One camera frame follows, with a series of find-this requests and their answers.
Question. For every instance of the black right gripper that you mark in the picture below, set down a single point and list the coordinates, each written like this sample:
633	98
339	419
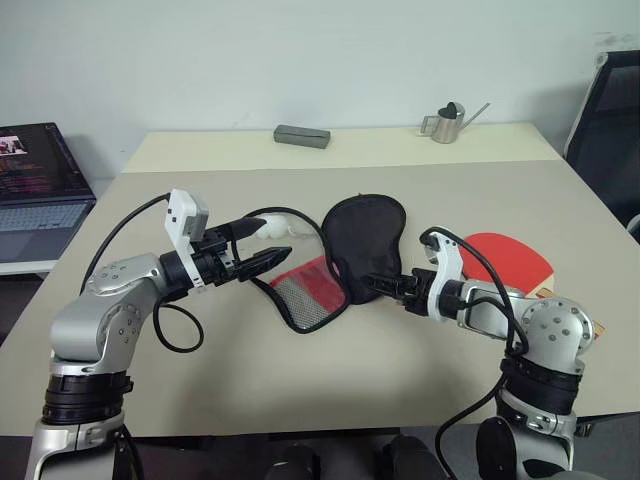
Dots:
416	290

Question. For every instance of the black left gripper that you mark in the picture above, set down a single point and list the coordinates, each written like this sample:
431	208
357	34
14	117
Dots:
215	260

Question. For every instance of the red and black paddle case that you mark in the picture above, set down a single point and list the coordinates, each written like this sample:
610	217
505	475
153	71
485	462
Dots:
365	240

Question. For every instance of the red table tennis paddle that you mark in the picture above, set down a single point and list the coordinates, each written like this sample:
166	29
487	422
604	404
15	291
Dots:
500	255

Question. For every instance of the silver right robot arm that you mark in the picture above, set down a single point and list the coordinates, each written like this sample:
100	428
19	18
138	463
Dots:
550	325

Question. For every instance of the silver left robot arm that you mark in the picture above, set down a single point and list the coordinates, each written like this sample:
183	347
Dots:
100	320

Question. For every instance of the white table tennis ball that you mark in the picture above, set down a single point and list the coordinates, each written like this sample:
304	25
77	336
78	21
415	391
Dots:
273	226

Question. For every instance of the grey rectangular box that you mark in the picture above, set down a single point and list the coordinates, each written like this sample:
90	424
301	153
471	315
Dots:
300	136

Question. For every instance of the metal watering can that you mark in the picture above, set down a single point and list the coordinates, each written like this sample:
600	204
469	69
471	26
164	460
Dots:
445	130

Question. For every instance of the dark rounded shape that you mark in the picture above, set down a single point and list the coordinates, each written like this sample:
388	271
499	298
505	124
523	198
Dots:
412	460

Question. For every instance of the open laptop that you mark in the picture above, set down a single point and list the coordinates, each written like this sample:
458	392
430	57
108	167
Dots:
40	220

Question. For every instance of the black mesh office chair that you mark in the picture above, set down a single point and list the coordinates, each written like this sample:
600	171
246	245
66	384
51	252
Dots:
610	150

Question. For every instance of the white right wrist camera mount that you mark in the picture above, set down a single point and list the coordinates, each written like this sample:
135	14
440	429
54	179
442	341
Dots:
447	270

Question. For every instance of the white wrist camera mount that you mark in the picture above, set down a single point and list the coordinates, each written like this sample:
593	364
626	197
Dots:
447	270
180	215

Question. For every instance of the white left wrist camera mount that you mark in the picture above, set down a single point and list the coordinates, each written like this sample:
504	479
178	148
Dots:
180	215

